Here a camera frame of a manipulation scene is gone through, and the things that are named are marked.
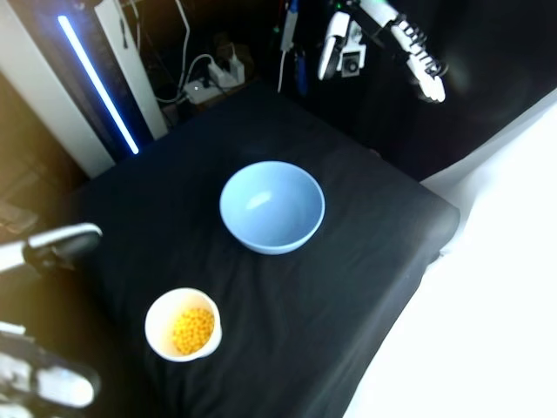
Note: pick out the blue bowl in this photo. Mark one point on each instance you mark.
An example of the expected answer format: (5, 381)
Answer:
(272, 209)

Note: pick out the white power strip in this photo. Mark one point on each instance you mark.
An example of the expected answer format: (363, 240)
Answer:
(226, 74)

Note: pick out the black table cloth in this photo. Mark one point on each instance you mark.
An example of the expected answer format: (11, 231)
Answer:
(304, 326)

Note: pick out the white cloth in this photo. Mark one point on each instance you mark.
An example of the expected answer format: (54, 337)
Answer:
(478, 283)

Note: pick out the glowing light strip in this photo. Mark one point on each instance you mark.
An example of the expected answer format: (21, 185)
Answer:
(95, 82)

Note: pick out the white vertical panel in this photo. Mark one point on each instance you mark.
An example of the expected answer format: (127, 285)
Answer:
(130, 65)

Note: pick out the grey white pillar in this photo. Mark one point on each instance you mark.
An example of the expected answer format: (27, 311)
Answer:
(35, 87)

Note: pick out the white adapter box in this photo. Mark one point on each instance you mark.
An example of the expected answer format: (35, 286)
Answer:
(200, 91)

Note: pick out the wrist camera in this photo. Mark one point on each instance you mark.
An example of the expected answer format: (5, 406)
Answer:
(351, 63)

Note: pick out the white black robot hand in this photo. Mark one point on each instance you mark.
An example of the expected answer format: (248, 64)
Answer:
(418, 56)
(65, 244)

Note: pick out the white paper cup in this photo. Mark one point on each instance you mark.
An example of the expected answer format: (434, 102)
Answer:
(159, 326)

